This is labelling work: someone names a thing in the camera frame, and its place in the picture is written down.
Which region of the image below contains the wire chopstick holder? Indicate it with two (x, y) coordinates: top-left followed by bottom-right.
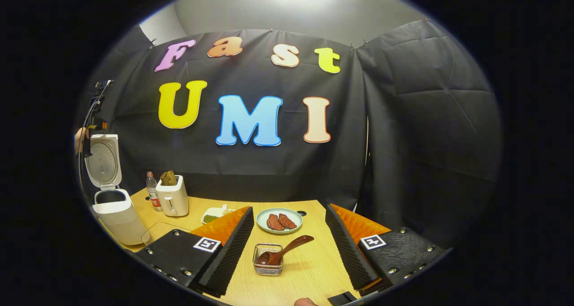
(253, 243), (284, 276)

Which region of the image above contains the brown wooden spoon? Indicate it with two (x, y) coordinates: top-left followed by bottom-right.
(257, 235), (314, 266)

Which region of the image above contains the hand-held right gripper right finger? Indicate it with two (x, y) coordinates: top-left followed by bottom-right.
(325, 204), (447, 297)

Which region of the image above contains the black backdrop cloth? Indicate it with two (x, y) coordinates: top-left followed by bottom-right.
(74, 19), (503, 248)

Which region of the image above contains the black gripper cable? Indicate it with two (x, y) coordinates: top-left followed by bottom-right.
(78, 84), (113, 194)

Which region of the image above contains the white divided grain dish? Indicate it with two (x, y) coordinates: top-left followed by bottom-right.
(201, 204), (236, 224)

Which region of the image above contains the white toaster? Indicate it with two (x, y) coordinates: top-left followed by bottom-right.
(156, 175), (189, 217)

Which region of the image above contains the pale green plate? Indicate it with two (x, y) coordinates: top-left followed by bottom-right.
(256, 208), (303, 234)

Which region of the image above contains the white rice cooker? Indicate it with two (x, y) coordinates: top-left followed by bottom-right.
(84, 134), (149, 246)

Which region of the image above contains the clear rice container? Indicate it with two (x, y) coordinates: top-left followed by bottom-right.
(141, 222), (191, 246)

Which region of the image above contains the clear plastic water bottle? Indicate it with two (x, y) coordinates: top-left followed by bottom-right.
(146, 171), (163, 212)

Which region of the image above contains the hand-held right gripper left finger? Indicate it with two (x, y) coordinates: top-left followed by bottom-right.
(135, 206), (254, 297)

